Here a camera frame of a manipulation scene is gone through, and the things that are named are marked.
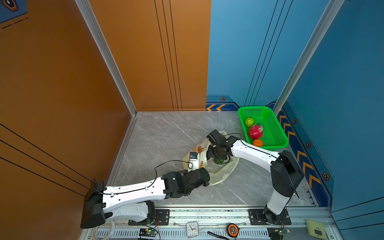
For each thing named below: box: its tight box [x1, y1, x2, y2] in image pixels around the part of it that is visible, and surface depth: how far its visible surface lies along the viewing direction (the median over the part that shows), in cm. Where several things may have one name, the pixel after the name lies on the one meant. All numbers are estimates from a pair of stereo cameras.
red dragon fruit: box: [247, 124, 264, 140], surface depth 99 cm
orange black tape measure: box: [227, 223, 241, 238], surface depth 69 cm
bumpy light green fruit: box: [244, 117, 255, 128], surface depth 107 cm
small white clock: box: [186, 221, 199, 239], surface depth 70 cm
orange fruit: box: [252, 139, 263, 147], surface depth 98 cm
